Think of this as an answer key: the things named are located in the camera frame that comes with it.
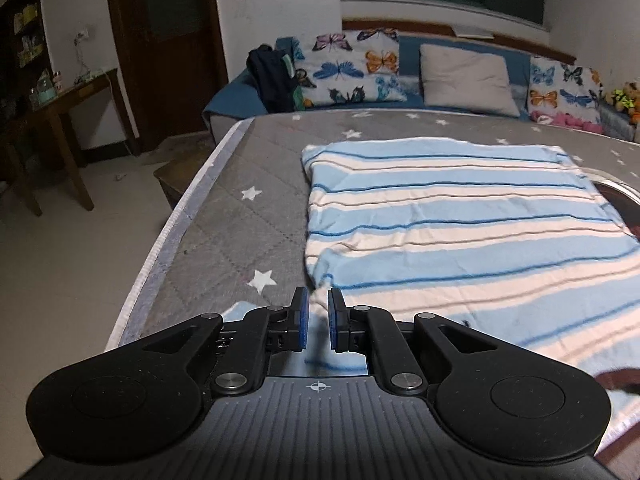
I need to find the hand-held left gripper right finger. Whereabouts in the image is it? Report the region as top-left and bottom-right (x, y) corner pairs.
(327, 287), (501, 396)

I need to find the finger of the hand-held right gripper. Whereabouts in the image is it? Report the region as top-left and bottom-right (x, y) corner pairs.
(596, 368), (640, 393)

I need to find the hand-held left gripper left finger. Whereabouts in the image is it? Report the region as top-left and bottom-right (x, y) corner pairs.
(135, 287), (310, 396)

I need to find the blue white striped shirt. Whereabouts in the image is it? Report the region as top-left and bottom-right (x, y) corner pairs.
(220, 142), (640, 456)

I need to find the grey star tablecloth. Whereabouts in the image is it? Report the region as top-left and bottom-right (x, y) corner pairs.
(105, 107), (640, 461)

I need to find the wooden stool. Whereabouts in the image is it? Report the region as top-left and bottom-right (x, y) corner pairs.
(152, 151), (217, 212)

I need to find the blue sofa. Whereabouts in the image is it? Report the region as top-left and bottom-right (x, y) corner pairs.
(201, 35), (640, 142)

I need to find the dark backpack with green pocket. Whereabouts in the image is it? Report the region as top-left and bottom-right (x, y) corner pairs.
(246, 45), (297, 114)

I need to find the butterfly print pillow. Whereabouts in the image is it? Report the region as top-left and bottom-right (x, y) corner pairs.
(292, 29), (408, 109)
(529, 56), (602, 123)

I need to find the pink plush toy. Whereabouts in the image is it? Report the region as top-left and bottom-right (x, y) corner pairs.
(532, 110), (601, 129)

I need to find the plain grey pillow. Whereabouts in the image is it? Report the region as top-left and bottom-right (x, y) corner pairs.
(419, 43), (522, 117)

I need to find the teddy bear in yellow vest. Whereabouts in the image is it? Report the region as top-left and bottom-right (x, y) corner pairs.
(606, 82), (640, 116)

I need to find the dark wooden door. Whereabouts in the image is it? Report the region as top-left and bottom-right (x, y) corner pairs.
(104, 0), (230, 157)

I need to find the wooden side table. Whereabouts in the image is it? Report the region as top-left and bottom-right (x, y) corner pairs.
(21, 67), (122, 212)

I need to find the book on ledge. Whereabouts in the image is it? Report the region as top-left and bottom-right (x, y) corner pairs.
(451, 23), (494, 40)

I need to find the wooden sofa back ledge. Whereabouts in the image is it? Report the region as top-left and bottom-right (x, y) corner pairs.
(342, 17), (577, 64)

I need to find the teal glass jar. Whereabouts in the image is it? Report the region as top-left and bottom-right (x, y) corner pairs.
(30, 71), (57, 107)

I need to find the wall shelf with boxes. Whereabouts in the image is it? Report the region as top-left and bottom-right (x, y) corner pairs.
(0, 0), (52, 107)

